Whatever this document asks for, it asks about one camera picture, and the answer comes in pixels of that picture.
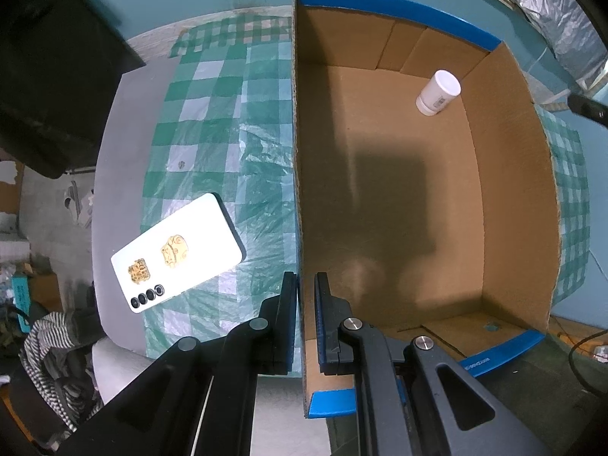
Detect white slipper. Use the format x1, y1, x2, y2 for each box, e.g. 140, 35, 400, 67
64, 181, 96, 227

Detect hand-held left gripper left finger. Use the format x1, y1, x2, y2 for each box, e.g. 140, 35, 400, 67
57, 271, 300, 456

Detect brown cardboard box blue tape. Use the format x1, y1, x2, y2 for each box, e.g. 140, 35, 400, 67
291, 0, 561, 420

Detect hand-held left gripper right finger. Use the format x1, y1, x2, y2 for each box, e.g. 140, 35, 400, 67
314, 272, 554, 456

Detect white phone gold stickers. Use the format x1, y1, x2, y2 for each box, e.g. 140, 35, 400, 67
110, 192, 247, 314

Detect black white striped cloth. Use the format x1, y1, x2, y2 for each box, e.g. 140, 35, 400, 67
19, 311, 103, 433

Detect silver foil sheet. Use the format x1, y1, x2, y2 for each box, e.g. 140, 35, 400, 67
427, 0, 608, 96

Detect teal small box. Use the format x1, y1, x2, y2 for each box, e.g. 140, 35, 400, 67
12, 275, 35, 333

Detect black cable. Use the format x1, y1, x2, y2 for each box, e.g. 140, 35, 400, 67
567, 331, 608, 396

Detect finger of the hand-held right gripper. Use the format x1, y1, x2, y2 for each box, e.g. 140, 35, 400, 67
567, 93, 608, 129

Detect large black boxy object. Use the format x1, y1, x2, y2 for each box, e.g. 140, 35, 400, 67
0, 0, 146, 179

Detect small brown carton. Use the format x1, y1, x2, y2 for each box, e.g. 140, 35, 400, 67
30, 273, 63, 313

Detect plain white plastic bottle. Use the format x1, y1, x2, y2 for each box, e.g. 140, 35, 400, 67
415, 70, 461, 116

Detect green white checked tablecloth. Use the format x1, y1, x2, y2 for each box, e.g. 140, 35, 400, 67
140, 7, 592, 371

